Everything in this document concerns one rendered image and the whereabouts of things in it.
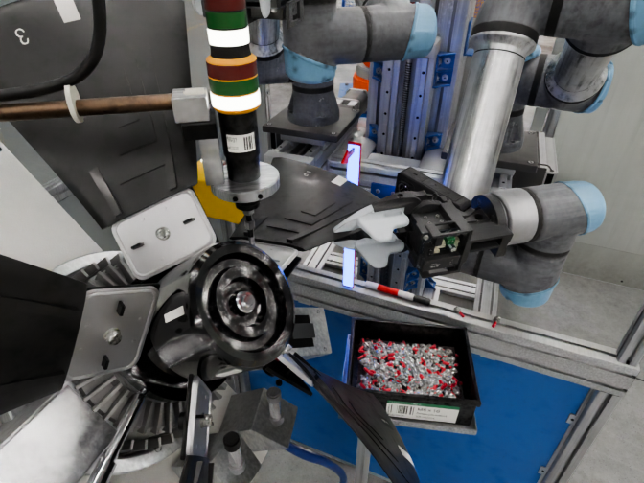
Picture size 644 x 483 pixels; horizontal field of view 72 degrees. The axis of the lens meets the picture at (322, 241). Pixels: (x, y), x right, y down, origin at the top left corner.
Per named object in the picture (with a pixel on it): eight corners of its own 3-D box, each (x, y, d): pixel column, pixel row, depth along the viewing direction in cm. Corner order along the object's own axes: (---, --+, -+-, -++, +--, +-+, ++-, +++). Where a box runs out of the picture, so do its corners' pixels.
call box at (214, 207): (185, 217, 99) (175, 173, 93) (211, 195, 107) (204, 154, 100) (247, 233, 94) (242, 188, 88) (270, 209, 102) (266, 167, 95)
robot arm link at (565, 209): (597, 247, 62) (621, 195, 57) (527, 260, 60) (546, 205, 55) (560, 218, 68) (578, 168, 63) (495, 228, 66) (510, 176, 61)
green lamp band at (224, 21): (207, 30, 35) (204, 13, 35) (206, 22, 38) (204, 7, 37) (249, 29, 36) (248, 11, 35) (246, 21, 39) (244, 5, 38)
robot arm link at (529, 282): (479, 267, 76) (494, 213, 70) (551, 287, 72) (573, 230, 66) (471, 296, 70) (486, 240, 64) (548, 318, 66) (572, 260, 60)
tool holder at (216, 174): (190, 210, 42) (169, 106, 36) (191, 175, 48) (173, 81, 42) (284, 199, 44) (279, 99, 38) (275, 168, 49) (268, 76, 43)
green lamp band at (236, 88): (210, 98, 38) (208, 82, 37) (209, 82, 41) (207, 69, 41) (262, 94, 39) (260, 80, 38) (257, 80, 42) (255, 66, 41)
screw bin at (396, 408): (343, 415, 77) (345, 390, 73) (350, 341, 91) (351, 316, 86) (472, 428, 75) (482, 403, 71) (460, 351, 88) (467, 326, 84)
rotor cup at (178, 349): (78, 364, 40) (144, 333, 32) (148, 243, 50) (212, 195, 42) (207, 425, 47) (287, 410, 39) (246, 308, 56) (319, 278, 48)
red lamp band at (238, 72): (208, 81, 37) (205, 66, 36) (207, 68, 41) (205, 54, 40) (260, 79, 38) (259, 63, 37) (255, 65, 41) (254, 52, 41)
